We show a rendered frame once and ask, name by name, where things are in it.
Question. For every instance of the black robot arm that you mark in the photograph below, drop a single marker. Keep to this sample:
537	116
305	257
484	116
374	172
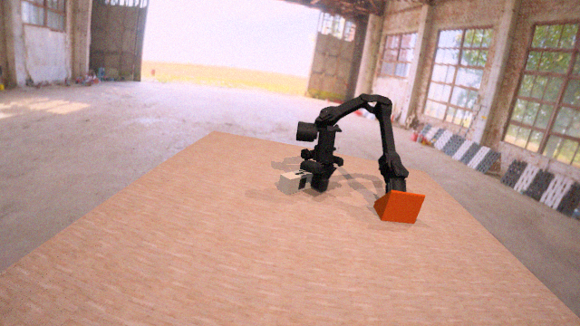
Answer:
394	173

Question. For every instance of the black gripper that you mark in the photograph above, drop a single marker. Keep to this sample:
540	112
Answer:
323	167

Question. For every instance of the black two-prong plug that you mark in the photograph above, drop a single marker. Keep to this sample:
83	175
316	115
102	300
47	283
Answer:
323	186

